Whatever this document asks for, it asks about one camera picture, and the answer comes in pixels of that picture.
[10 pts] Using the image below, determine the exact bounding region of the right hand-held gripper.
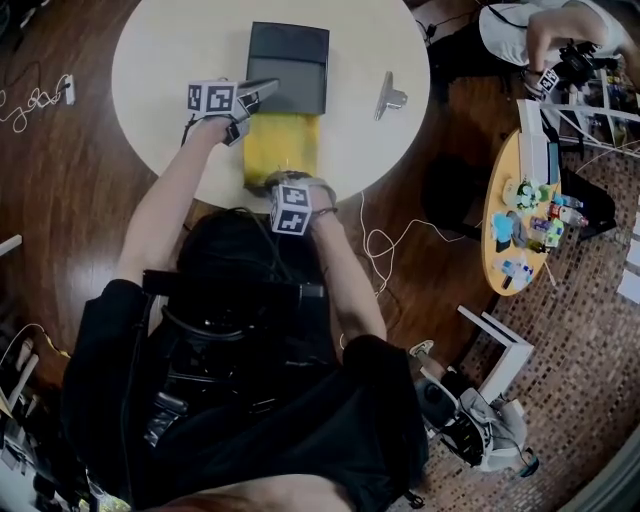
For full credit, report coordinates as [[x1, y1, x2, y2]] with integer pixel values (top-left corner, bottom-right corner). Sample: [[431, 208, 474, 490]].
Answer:
[[264, 171, 337, 236]]

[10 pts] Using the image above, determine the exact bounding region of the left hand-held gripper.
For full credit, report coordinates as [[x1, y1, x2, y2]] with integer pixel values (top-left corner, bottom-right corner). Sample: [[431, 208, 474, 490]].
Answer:
[[187, 76, 280, 147]]

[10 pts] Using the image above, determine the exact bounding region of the dark grey drawer box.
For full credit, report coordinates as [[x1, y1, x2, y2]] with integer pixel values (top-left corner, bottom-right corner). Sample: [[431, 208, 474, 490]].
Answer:
[[242, 20, 331, 191]]

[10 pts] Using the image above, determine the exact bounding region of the silver metal clip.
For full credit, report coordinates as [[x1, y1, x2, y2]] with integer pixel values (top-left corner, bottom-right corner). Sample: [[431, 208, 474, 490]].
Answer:
[[373, 70, 410, 123]]

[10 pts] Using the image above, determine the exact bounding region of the person's right forearm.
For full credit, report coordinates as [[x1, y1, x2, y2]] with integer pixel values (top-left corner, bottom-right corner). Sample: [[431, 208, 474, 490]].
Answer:
[[308, 209, 389, 354]]

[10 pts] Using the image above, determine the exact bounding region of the person's left forearm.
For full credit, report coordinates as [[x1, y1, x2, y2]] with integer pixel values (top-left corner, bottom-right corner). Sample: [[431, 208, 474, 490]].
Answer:
[[115, 115, 236, 289]]

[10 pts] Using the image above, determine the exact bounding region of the black chest-mounted rig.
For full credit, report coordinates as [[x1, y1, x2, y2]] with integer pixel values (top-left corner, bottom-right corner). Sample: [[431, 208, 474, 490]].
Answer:
[[142, 269, 334, 416]]

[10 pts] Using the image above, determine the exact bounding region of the black stool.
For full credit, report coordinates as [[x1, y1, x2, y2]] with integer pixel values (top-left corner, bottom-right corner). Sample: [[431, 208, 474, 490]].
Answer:
[[422, 154, 486, 241]]

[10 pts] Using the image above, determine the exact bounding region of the blue cloth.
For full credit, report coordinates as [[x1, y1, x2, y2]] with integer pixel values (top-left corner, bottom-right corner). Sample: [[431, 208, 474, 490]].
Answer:
[[490, 210, 516, 241]]

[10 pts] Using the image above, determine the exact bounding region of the yellow oval side table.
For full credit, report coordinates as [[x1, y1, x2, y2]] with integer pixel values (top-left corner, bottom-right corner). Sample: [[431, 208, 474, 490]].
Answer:
[[480, 127, 564, 297]]

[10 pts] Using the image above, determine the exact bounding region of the grey cloth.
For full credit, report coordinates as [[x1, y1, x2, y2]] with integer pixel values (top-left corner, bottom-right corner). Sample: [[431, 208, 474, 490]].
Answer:
[[507, 212, 530, 249]]

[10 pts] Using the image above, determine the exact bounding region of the green white potted plant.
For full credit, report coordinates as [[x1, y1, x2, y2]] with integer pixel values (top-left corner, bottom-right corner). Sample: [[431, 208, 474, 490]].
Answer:
[[502, 177, 551, 211]]

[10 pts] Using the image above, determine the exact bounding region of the clear bottle with blue label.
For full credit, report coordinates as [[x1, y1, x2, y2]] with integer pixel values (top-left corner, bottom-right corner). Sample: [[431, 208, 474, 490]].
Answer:
[[499, 257, 534, 281]]

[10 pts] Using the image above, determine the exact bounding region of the white box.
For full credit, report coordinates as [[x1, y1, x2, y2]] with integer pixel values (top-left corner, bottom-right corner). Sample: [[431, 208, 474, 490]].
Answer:
[[517, 98, 550, 184]]

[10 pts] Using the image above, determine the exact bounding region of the person's black clothed body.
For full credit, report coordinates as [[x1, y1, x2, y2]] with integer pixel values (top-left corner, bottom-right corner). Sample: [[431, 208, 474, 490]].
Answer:
[[59, 209, 431, 512]]

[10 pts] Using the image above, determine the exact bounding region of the black office chair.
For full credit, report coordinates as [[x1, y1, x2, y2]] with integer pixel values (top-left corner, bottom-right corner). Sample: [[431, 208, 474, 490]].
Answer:
[[417, 377, 461, 426]]

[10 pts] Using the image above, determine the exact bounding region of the teal book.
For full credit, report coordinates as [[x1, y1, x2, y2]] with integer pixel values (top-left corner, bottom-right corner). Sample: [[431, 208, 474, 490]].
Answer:
[[545, 142, 562, 185]]

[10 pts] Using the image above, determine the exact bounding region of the green packet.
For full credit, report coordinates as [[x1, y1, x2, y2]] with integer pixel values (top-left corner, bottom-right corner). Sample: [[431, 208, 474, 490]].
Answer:
[[542, 219, 565, 249]]

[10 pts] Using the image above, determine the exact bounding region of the white stool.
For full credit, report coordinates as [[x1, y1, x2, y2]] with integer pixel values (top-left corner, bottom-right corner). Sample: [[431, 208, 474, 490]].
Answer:
[[457, 305, 536, 401]]

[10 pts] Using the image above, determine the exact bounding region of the black bag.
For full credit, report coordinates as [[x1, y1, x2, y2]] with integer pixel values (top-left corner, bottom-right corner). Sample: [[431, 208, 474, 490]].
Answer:
[[559, 167, 617, 241]]

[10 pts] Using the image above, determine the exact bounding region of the white rack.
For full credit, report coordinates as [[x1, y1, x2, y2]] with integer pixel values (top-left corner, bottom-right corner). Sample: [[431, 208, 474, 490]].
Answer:
[[537, 67, 640, 156]]

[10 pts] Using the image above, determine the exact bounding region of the light wooden stool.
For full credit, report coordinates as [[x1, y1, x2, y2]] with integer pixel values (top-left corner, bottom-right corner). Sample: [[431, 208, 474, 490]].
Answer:
[[7, 339, 41, 401]]

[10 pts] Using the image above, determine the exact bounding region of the long white cable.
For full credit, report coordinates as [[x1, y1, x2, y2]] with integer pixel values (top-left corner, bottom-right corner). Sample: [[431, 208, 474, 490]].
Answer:
[[339, 192, 484, 351]]

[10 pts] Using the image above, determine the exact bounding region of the coiled white cable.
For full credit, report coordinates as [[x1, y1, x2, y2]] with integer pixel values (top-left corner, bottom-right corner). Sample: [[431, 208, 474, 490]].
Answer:
[[0, 77, 69, 134]]

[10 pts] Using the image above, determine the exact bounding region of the yellow black striped cable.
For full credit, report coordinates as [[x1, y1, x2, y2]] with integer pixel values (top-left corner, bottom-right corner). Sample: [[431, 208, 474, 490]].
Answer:
[[42, 332, 71, 357]]

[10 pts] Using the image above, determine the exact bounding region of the thin white cable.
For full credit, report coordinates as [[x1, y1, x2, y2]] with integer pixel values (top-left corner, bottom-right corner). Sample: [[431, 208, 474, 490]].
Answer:
[[0, 323, 46, 366]]

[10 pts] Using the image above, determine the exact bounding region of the black electronics with cables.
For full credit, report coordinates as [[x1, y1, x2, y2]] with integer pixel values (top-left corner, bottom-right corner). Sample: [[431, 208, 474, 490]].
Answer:
[[439, 412, 489, 469]]

